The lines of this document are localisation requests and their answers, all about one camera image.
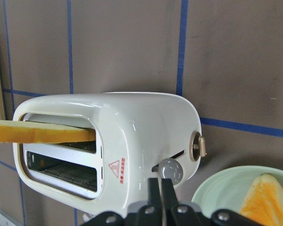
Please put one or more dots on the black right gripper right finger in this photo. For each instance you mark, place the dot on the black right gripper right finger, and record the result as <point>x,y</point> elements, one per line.
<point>168,193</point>

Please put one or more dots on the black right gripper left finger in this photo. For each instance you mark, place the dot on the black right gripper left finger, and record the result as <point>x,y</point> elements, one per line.
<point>153,191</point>

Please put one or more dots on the white two-slot toaster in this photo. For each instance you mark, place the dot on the white two-slot toaster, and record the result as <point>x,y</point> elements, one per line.
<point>139,135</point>

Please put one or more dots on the bread slice in toaster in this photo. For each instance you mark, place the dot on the bread slice in toaster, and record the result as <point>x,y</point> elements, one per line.
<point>26,132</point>

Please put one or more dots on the light green plate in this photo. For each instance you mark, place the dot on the light green plate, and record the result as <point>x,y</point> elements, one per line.
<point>228,188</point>

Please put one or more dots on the toast slice on plate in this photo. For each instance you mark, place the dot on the toast slice on plate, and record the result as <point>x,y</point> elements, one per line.
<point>263,202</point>

